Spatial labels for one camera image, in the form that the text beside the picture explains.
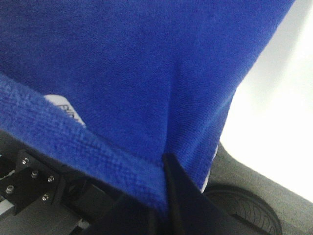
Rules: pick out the black bracket with screws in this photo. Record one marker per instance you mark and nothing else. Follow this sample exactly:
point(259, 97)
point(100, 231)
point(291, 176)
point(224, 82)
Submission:
point(34, 178)

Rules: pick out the blue towel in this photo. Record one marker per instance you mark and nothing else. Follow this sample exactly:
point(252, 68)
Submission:
point(109, 86)

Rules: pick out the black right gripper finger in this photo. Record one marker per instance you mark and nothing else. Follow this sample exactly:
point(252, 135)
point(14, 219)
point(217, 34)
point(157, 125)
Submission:
point(191, 213)

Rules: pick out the black round base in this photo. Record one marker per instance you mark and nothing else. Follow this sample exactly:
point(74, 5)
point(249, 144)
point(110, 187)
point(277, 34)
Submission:
point(246, 207)

